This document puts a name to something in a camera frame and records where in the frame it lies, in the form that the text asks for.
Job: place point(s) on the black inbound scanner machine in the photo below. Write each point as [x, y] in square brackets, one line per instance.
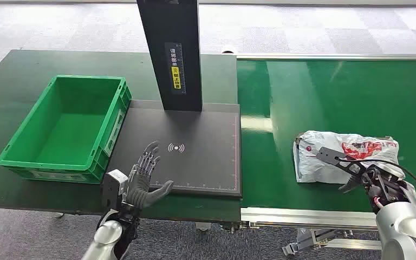
[193, 158]

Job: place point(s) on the white crate front label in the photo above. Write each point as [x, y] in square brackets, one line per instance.
[57, 176]

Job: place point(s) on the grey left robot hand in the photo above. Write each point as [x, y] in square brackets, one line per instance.
[139, 186]

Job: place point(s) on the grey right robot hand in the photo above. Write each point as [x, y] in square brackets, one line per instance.
[351, 183]

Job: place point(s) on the metal conveyor support bracket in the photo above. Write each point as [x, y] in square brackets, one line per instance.
[312, 242]

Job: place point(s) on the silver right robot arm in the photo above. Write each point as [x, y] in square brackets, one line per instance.
[401, 219]

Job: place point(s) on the black yellow column label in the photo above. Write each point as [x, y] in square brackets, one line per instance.
[175, 68]

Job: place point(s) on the green conveyor belt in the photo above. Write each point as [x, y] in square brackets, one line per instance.
[319, 100]

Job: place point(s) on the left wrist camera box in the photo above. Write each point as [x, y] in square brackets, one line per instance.
[114, 186]

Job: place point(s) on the white plastic mailer package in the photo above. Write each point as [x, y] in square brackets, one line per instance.
[315, 168]

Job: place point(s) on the dark green table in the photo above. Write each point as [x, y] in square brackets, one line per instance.
[14, 93]

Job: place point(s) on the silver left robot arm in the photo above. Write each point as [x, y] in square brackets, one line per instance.
[107, 237]

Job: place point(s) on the green plastic crate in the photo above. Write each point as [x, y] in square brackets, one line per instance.
[64, 132]

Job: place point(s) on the white crate side label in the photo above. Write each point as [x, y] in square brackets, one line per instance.
[114, 132]

